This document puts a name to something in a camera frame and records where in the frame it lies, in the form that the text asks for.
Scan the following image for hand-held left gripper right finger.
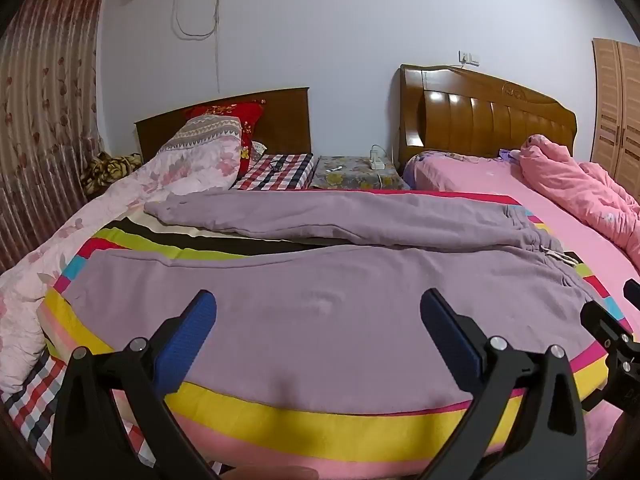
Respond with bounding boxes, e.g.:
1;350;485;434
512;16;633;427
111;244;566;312
415;288;587;480

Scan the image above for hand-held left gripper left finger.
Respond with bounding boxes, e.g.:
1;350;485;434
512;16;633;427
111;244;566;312
50;289;218;480

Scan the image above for purple pants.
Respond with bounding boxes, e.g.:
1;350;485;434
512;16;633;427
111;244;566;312
62;191;608;408

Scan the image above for pink floral quilt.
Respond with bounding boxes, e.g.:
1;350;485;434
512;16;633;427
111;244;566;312
0;115;246;396

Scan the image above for striped multicolour blanket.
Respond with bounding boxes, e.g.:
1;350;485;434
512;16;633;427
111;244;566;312
37;187;640;480

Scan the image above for pink bed sheet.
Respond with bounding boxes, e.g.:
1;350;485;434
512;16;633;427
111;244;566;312
402;150;640;306

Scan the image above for tiger print blanket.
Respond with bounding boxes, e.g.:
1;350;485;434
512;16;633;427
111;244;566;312
80;151;143;198

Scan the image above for nightstand with floral cloth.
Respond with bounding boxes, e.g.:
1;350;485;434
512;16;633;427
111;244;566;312
309;154;411;192

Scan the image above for light wooden wardrobe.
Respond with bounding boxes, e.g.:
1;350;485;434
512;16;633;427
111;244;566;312
590;37;640;186

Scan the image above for red embroidered pillow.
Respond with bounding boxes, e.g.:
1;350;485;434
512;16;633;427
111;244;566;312
184;101;266;178

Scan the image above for glossy wooden headboard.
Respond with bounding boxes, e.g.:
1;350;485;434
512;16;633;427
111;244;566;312
391;63;578;176

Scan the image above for dark wooden headboard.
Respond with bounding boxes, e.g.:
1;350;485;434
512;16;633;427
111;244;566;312
134;86;312;161

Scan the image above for floral striped curtain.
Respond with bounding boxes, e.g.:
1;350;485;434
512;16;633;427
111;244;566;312
0;0;108;271

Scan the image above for white wall cable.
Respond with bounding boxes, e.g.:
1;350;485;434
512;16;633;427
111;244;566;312
172;0;222;92

